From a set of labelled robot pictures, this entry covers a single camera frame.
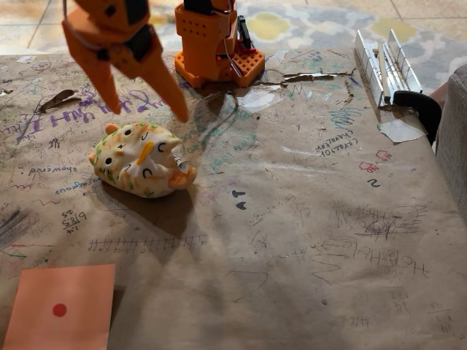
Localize cream cat plush toy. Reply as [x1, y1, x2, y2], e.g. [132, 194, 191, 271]
[88, 121, 198, 200]

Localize orange robot arm with base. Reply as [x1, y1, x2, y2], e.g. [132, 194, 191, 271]
[173, 0, 266, 89]

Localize small black table clamp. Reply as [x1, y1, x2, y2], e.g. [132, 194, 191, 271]
[236, 15, 255, 50]

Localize torn paper strip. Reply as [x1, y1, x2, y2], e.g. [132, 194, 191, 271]
[282, 71, 337, 83]

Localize grey yellow patterned rug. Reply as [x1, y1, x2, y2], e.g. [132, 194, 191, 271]
[34, 0, 467, 94]

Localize scribbled brown paper table cover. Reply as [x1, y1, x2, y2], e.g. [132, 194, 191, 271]
[0, 47, 463, 350]

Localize pink paper sheet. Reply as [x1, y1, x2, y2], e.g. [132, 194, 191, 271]
[1, 263, 117, 350]

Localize thin wooden stick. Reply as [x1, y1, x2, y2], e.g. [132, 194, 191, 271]
[377, 41, 390, 100]

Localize aluminium miter box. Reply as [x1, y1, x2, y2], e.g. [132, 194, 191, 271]
[354, 28, 424, 109]

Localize large black C clamp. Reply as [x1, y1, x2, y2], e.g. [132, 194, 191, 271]
[393, 90, 443, 147]

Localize grey fabric sofa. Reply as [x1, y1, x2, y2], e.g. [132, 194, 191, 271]
[433, 63, 467, 219]

